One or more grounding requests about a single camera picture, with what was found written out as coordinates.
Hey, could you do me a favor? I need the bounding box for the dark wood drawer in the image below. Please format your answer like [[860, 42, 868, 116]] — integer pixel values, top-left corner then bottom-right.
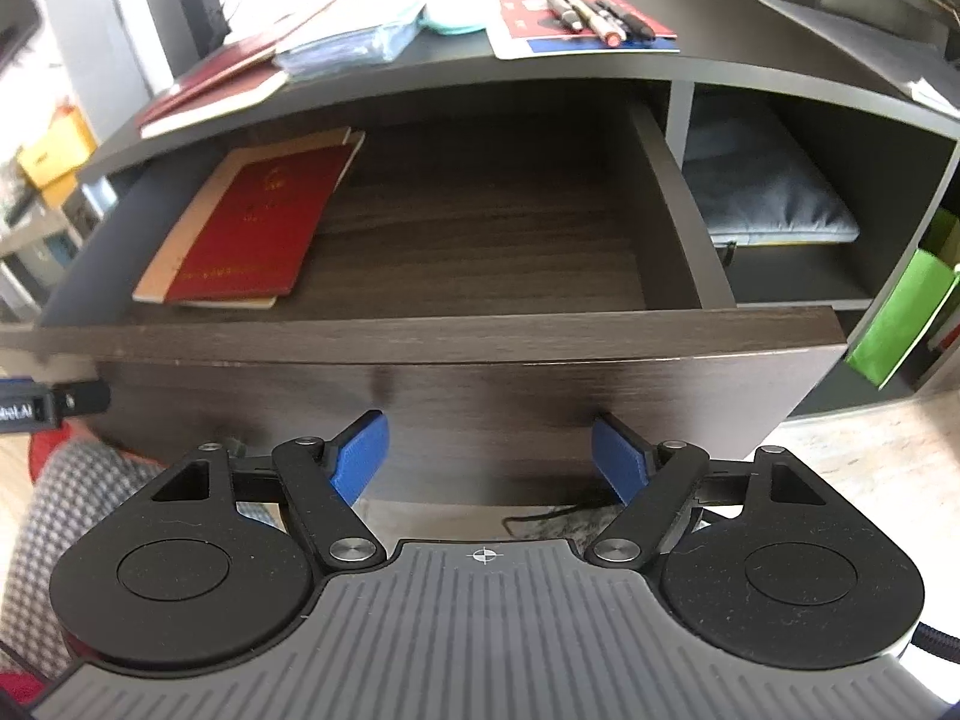
[[2, 98, 844, 505]]

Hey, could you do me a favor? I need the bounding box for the dark red certificate book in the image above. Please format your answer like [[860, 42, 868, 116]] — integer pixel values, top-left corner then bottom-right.
[[137, 36, 278, 127]]

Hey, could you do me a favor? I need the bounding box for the red round stool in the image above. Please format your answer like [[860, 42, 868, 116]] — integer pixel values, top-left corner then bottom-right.
[[28, 421, 96, 483]]

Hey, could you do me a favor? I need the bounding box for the grey checkered cloth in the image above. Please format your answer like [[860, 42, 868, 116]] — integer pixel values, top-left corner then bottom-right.
[[0, 439, 287, 691]]

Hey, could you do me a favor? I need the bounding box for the tan paper folder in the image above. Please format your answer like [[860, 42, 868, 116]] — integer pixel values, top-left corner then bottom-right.
[[133, 127, 366, 309]]

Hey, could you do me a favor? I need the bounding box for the yellow box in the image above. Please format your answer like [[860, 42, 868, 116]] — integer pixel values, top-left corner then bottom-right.
[[16, 104, 96, 188]]

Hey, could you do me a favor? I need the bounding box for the red certificate folder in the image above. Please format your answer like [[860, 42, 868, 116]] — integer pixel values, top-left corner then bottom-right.
[[164, 137, 359, 302]]

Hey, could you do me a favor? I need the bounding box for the dark blue cushion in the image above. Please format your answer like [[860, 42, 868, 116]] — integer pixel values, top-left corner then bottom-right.
[[682, 93, 861, 247]]

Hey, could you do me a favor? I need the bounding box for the green paper bag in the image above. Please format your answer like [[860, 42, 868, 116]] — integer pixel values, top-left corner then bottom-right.
[[846, 249, 958, 388]]

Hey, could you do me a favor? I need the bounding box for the brown leather notebook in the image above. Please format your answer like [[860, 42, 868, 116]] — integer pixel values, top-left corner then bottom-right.
[[137, 5, 327, 138]]

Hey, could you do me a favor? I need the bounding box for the red cap marker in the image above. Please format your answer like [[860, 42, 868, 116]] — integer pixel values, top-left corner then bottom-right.
[[566, 0, 626, 47]]

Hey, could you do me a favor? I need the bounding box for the black marker pen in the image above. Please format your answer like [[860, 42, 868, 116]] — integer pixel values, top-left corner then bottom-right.
[[594, 0, 656, 41]]

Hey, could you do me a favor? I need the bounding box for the red blue booklet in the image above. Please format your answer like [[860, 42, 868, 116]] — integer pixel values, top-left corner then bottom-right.
[[487, 0, 680, 60]]

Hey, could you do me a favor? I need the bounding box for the white teal round dish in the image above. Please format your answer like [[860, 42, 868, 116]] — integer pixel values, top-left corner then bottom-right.
[[420, 0, 501, 36]]

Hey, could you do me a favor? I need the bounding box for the silver black pen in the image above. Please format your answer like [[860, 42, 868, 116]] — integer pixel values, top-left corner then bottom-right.
[[545, 0, 584, 34]]

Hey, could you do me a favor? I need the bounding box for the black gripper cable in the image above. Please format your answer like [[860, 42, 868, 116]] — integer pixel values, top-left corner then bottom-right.
[[903, 616, 960, 680]]

